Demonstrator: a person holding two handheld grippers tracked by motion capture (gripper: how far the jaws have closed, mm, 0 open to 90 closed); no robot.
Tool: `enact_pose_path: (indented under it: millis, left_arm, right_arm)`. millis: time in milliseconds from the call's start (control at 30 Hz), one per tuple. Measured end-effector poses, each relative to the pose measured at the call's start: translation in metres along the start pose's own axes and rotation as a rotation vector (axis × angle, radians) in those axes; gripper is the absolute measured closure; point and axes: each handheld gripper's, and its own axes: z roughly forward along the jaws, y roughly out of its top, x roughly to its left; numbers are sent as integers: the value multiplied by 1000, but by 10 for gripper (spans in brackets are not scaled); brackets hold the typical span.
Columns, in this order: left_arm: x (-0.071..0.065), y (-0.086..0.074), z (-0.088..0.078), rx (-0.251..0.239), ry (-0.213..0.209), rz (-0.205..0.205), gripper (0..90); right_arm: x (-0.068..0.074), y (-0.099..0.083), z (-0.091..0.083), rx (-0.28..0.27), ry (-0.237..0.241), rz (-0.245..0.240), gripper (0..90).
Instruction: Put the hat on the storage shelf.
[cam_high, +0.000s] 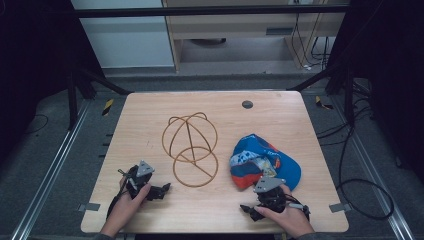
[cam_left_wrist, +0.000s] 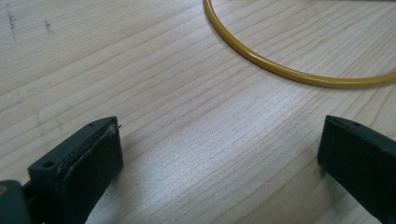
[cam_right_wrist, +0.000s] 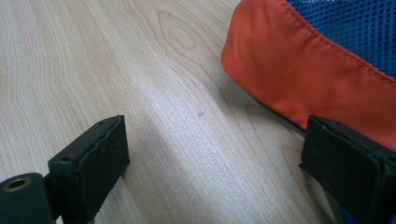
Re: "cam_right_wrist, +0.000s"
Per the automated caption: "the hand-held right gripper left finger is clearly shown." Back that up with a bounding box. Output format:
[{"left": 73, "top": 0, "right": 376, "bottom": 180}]
[{"left": 47, "top": 114, "right": 131, "bottom": 224}]

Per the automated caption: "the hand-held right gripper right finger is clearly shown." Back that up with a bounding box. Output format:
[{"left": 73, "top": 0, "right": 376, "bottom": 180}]
[{"left": 298, "top": 115, "right": 396, "bottom": 224}]

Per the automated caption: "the orange and blue mesh bag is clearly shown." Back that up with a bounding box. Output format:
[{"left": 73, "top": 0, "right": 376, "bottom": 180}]
[{"left": 220, "top": 0, "right": 396, "bottom": 224}]

